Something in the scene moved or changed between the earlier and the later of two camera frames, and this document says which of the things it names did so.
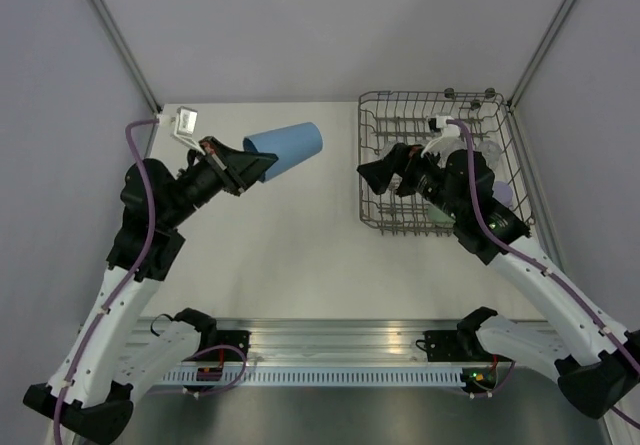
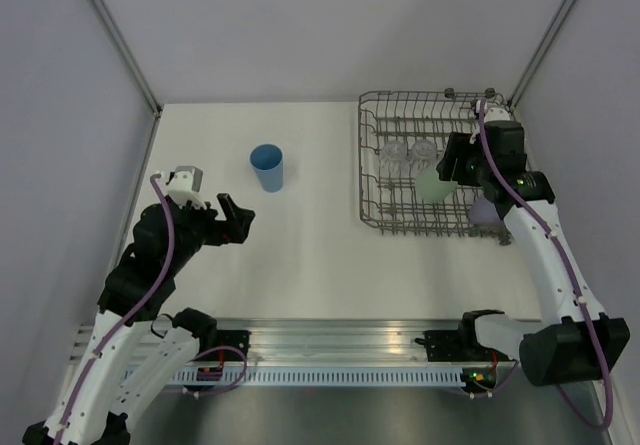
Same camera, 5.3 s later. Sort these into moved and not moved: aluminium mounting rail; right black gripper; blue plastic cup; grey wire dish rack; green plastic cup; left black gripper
Moved: green plastic cup; right black gripper; left black gripper; blue plastic cup
Not moved: grey wire dish rack; aluminium mounting rail
